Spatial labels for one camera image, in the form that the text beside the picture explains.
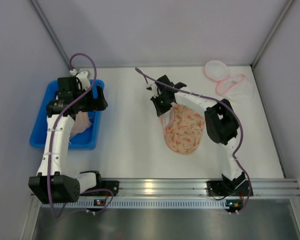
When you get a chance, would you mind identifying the floral orange laundry bag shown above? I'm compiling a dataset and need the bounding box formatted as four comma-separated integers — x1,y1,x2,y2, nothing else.
159,103,205,155

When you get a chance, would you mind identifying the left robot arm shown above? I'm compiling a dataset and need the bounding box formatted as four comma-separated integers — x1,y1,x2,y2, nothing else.
28,76,108,204

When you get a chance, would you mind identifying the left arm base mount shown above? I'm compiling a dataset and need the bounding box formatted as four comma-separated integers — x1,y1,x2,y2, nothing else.
81,179,120,197

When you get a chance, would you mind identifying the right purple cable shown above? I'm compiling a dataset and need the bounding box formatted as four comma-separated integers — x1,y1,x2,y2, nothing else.
134,67,253,215

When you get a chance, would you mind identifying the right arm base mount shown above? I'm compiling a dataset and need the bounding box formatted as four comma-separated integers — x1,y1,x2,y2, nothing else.
206,180,254,199

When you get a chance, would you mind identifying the blue plastic bin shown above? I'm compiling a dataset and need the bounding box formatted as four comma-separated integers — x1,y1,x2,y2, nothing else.
29,79,106,150

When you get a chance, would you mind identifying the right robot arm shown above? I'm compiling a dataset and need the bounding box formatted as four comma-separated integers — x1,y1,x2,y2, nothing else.
146,75,252,200

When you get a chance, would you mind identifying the pink bra in bin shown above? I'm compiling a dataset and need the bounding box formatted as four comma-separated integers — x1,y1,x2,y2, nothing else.
70,111,92,139

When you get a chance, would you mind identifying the aluminium mounting rail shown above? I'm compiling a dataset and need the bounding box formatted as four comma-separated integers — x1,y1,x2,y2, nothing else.
31,177,300,210

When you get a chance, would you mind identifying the pink trimmed mesh laundry bag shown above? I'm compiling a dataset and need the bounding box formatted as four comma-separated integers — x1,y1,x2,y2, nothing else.
203,60,254,103

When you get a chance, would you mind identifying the purple cable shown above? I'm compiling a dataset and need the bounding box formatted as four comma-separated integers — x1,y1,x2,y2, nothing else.
46,52,116,220
134,67,253,215

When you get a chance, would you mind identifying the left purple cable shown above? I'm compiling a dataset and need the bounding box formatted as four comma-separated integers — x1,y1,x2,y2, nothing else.
46,52,116,220

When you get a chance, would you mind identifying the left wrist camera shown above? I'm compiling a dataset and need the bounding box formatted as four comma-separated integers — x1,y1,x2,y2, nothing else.
69,69,91,89

